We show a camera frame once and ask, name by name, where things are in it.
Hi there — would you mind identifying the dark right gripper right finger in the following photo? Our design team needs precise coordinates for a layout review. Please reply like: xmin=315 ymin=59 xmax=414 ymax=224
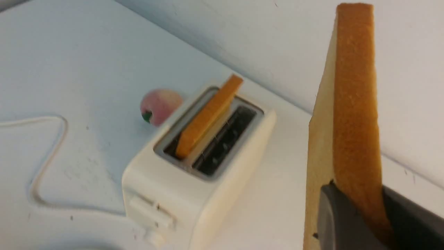
xmin=383 ymin=187 xmax=444 ymax=250

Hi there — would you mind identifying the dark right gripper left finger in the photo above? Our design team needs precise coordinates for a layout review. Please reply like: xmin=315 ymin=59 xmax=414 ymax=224
xmin=317 ymin=183 xmax=388 ymax=250

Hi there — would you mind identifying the toast slice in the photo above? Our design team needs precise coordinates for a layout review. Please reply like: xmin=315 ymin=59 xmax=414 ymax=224
xmin=176 ymin=75 xmax=243 ymax=160
xmin=303 ymin=3 xmax=395 ymax=250

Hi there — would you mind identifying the white two-slot toaster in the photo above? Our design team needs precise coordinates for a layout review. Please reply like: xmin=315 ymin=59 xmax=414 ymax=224
xmin=122 ymin=81 xmax=276 ymax=250

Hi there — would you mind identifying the pink peach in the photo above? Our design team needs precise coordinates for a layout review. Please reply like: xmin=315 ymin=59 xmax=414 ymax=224
xmin=140 ymin=89 xmax=183 ymax=127

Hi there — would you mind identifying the white toaster power cord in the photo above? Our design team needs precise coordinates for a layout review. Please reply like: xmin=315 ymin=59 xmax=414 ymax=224
xmin=0 ymin=116 xmax=125 ymax=216

